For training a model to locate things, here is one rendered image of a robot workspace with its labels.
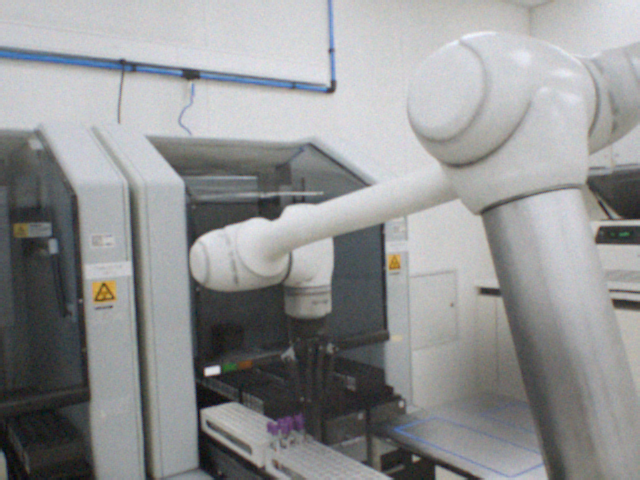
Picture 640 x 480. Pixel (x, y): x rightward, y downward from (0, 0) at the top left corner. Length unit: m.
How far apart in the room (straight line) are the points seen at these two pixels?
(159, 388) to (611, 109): 1.11
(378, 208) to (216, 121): 1.91
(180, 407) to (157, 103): 1.51
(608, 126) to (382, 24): 2.77
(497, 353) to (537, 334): 3.22
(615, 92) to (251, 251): 0.56
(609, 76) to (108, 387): 1.13
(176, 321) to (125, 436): 0.28
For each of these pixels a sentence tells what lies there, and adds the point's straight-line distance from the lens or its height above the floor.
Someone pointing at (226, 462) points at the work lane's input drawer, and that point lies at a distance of 1.43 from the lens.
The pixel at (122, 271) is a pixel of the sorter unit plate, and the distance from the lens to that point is 1.38.
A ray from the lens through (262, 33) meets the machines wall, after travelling 2.96.
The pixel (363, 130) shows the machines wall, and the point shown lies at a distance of 3.21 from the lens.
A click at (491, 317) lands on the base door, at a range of 3.79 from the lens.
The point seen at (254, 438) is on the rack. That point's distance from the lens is 1.36.
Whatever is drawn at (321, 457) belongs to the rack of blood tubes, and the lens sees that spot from 1.23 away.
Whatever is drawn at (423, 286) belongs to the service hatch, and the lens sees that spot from 3.48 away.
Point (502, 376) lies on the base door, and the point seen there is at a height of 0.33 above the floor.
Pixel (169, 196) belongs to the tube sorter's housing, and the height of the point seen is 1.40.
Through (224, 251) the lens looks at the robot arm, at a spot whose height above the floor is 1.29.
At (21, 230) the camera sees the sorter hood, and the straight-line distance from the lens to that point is 1.32.
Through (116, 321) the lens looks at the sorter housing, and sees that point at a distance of 1.39.
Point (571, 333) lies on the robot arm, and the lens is 0.59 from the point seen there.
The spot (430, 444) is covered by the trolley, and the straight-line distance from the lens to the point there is 1.41.
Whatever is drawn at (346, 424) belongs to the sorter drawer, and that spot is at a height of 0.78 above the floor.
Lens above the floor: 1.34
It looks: 3 degrees down
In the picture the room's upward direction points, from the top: 2 degrees counter-clockwise
